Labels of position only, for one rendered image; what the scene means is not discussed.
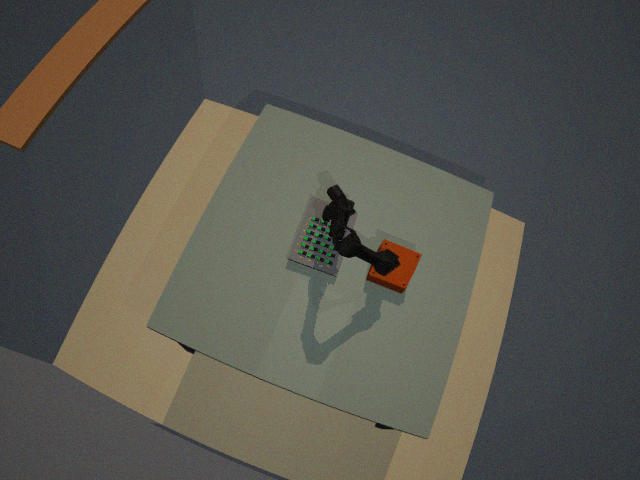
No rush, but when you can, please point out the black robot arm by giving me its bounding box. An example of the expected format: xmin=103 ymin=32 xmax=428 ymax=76
xmin=322 ymin=184 xmax=400 ymax=277

